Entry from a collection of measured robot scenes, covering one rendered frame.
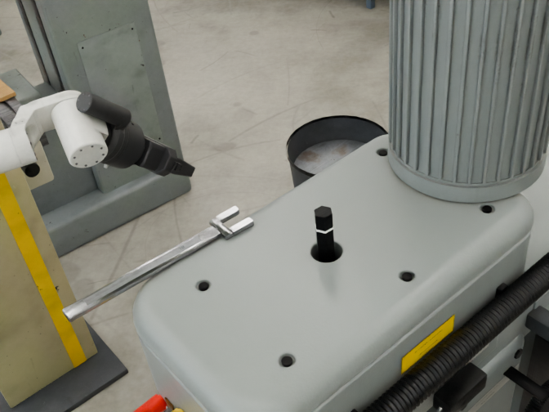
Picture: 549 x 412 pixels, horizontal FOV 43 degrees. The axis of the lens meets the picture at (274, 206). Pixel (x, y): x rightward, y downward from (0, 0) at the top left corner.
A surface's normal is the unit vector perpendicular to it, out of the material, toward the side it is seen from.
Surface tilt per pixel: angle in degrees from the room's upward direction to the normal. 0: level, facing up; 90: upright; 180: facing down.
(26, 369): 90
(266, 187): 0
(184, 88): 0
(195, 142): 0
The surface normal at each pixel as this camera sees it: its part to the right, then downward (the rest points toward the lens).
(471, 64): -0.23, 0.65
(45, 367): 0.64, 0.44
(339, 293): -0.10, -0.76
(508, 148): 0.25, 0.61
